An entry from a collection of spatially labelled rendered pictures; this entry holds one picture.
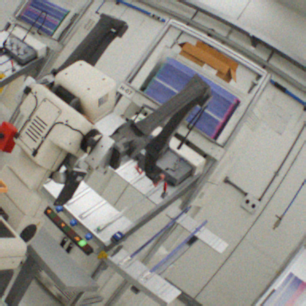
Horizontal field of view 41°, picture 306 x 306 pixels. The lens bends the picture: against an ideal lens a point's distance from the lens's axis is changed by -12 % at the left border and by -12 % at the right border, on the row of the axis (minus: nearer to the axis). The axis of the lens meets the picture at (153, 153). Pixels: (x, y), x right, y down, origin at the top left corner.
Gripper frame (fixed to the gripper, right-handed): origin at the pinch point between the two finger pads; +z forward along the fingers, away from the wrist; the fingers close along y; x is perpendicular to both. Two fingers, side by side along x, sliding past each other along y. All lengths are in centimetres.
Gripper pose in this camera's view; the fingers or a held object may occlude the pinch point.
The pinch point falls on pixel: (148, 179)
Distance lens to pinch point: 225.1
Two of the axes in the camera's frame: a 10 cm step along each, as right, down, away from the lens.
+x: -6.9, 5.3, -4.9
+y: -7.2, -5.7, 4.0
